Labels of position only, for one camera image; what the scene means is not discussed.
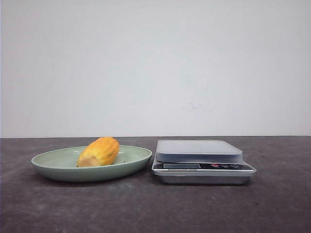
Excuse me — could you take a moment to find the yellow corn cob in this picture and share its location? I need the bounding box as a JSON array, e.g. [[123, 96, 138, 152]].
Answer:
[[77, 137, 120, 167]]

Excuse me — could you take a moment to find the silver digital kitchen scale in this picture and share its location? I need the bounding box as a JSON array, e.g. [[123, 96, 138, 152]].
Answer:
[[152, 139, 256, 185]]

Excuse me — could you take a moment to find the light green plate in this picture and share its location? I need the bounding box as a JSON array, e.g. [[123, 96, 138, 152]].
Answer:
[[31, 145, 152, 182]]

